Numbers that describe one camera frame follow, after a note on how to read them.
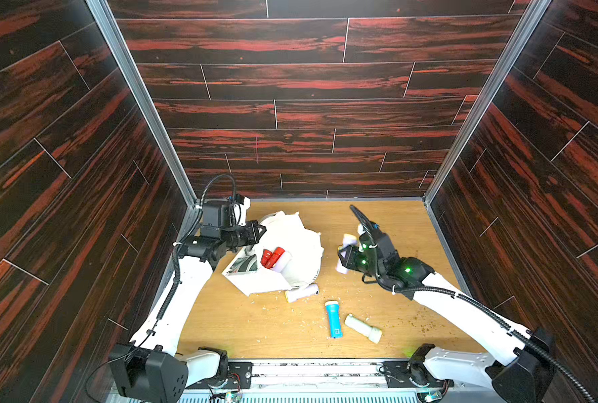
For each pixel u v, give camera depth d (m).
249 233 0.66
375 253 0.56
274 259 0.93
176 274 0.47
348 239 0.74
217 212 0.56
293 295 0.87
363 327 0.81
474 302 0.45
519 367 0.38
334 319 0.83
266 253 0.95
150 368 0.38
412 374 0.66
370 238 0.54
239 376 0.73
